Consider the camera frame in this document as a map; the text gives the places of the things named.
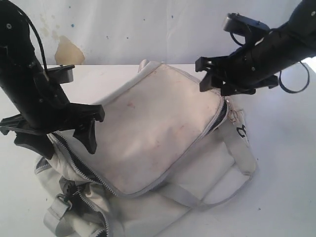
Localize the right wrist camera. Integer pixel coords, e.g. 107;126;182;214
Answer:
223;13;270;47

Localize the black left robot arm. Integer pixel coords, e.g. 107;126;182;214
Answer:
0;0;105;159

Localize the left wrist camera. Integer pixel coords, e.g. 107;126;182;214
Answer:
46;65;75;84

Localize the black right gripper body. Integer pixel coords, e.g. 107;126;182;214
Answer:
229;31;304;86

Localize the metal zipper pull ring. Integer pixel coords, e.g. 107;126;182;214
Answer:
56;190;83;208

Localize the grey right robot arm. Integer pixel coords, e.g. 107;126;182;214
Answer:
195;0;316;96

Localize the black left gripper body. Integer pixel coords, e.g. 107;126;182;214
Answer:
0;59;70;133

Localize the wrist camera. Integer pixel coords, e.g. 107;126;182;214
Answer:
46;65;75;84
223;13;270;47

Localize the white fabric backpack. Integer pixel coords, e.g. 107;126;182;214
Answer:
35;60;256;237

